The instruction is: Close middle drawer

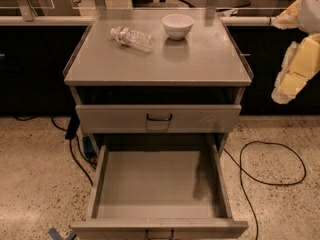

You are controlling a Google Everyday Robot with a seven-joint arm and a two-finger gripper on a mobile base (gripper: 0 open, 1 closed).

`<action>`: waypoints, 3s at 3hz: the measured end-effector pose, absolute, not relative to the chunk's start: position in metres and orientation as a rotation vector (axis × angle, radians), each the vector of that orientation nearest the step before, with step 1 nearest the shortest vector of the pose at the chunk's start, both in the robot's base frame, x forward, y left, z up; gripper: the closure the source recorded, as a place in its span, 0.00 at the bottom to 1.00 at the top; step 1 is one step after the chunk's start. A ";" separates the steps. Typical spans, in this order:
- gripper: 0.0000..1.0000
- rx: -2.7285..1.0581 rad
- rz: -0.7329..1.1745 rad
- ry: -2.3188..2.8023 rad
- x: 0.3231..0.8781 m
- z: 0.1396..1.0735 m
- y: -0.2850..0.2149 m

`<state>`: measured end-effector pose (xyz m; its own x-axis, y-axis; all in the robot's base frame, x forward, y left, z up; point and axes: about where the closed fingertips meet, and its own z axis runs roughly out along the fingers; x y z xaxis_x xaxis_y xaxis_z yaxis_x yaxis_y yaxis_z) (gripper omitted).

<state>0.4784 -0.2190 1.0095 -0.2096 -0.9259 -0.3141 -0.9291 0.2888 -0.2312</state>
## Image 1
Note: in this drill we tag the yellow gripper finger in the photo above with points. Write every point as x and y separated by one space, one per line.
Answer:
300 64
288 19

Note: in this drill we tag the grey drawer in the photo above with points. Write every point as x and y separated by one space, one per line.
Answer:
159 195
158 118

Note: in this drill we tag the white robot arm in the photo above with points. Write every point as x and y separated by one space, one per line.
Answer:
309 18

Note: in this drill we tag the grey drawer cabinet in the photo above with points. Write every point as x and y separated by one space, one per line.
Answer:
204 68

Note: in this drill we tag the grey top drawer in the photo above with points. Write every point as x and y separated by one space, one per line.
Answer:
158 118

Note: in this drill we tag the white ceramic bowl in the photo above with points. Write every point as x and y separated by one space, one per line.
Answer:
177 26

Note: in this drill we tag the clear plastic water bottle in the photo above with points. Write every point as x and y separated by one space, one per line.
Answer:
132 38

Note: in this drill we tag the blue power adapter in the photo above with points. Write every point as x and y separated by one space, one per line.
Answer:
88 149

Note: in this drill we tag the white counter rail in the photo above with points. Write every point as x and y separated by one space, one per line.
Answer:
87 20

